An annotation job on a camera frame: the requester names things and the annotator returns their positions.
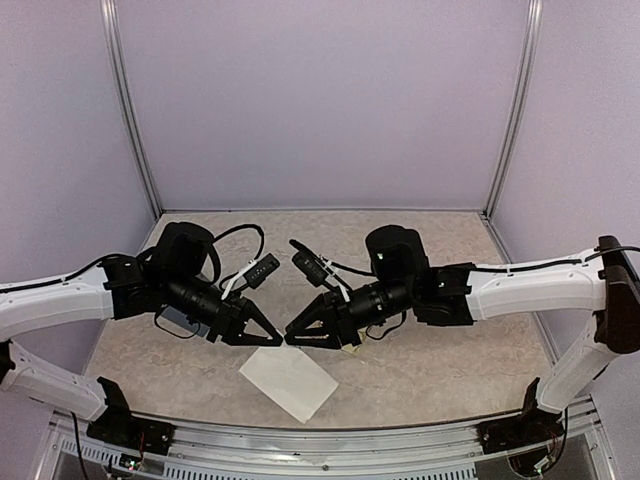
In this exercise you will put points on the round sticker seal sheet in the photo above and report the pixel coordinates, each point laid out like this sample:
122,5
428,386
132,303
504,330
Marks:
353,349

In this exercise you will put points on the blue grey envelope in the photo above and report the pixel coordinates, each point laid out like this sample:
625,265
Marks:
179,319

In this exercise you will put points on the aluminium corner post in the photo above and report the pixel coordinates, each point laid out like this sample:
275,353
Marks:
109,16
517,107

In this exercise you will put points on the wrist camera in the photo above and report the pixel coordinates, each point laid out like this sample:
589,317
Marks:
319,271
251,276

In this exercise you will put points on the left aluminium corner post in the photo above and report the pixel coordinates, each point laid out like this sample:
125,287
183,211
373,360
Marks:
109,16

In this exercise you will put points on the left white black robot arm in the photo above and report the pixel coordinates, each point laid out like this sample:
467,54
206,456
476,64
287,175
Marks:
179,272

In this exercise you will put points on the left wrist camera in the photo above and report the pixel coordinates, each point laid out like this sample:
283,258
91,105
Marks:
251,276

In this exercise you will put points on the beige lined letter paper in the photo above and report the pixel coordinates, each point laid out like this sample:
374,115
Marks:
291,379

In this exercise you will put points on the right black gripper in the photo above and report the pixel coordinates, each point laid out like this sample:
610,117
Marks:
339,325

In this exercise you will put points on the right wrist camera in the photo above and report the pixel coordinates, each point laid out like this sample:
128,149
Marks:
319,271

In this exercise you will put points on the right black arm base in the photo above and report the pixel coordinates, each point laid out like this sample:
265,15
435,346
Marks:
532,425

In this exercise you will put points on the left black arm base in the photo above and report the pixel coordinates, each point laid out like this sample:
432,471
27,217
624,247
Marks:
117,425

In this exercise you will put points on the right aluminium corner post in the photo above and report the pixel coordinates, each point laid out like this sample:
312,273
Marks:
517,107

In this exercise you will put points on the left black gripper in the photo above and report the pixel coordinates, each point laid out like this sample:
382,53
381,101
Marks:
232,318

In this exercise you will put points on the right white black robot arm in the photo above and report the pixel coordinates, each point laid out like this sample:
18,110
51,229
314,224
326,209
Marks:
601,281

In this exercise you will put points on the front aluminium frame rail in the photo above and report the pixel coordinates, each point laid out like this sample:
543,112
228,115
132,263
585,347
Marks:
201,450

